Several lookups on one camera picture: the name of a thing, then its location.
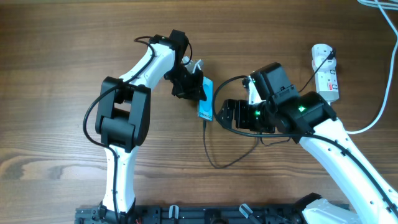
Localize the blue Galaxy smartphone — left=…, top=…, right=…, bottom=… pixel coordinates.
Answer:
left=198, top=77, right=213, bottom=121

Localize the black USB-C charging cable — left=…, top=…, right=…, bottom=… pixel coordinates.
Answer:
left=202, top=48, right=337, bottom=170

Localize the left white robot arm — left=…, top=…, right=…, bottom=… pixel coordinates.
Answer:
left=94, top=30, right=207, bottom=223

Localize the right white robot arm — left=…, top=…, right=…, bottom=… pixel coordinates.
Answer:
left=214, top=62, right=397, bottom=223

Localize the white USB charger plug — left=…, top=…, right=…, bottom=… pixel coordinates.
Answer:
left=312, top=55, right=336, bottom=71

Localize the white power strip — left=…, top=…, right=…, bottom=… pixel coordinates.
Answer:
left=312, top=44, right=340, bottom=104

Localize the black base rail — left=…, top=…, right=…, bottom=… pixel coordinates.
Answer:
left=73, top=203, right=352, bottom=224

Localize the white power strip cord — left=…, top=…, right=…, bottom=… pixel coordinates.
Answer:
left=326, top=0, right=398, bottom=135

